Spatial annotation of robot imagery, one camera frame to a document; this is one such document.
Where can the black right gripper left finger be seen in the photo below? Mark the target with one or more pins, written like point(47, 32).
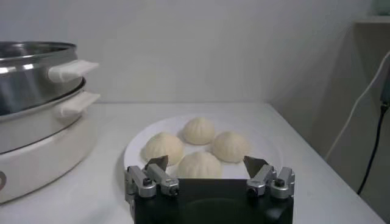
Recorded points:
point(161, 179)

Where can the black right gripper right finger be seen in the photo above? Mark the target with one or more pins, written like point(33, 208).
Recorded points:
point(262, 176)

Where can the white steamed baozi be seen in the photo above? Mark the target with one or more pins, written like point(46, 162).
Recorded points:
point(230, 146)
point(198, 131)
point(164, 148)
point(199, 165)

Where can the stainless steel steamer basket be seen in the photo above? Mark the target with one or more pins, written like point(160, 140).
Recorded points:
point(30, 79)

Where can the white round plate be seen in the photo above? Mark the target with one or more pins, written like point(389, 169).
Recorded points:
point(265, 146)

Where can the white electric pot base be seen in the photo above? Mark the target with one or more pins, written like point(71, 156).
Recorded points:
point(45, 152)

